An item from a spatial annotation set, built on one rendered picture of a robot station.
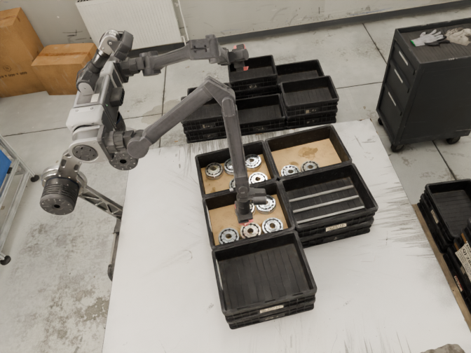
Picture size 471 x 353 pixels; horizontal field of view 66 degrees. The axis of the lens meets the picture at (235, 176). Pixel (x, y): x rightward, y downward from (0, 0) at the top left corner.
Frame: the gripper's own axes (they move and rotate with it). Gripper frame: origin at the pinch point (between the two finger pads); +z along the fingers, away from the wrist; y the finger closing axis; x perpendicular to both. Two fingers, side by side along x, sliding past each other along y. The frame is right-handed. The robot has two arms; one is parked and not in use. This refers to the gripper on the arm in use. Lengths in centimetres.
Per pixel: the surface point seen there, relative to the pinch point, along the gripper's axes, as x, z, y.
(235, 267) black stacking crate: 8.1, 11.8, -17.7
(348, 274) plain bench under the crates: -45, 20, -29
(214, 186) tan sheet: 10.0, 14.7, 31.6
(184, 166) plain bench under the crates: 26, 31, 62
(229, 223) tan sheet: 6.3, 12.9, 6.6
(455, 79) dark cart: -165, 16, 84
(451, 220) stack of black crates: -135, 59, 4
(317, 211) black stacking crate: -38.1, 9.6, 2.1
